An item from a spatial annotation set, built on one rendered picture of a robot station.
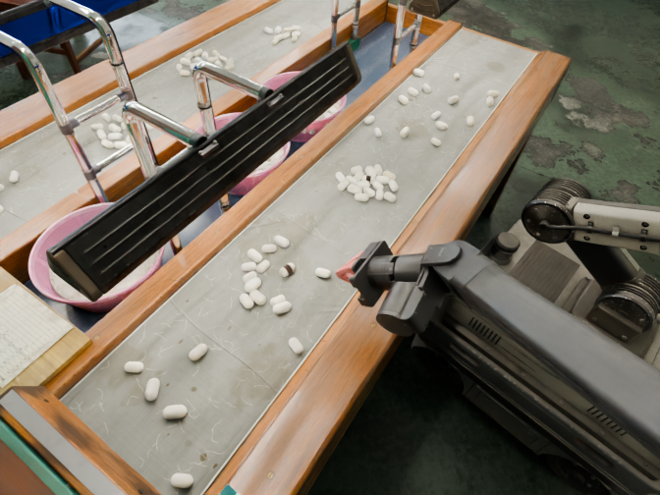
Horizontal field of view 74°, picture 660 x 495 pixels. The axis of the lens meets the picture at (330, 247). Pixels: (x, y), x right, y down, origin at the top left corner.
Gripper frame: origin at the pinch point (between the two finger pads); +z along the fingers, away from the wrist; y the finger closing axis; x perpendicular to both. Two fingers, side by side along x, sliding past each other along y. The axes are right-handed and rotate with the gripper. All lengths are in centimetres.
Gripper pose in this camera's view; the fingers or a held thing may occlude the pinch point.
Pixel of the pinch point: (340, 274)
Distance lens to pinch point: 79.5
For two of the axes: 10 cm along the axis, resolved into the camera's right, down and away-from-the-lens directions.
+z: -6.7, 0.6, 7.4
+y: -5.5, 6.2, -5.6
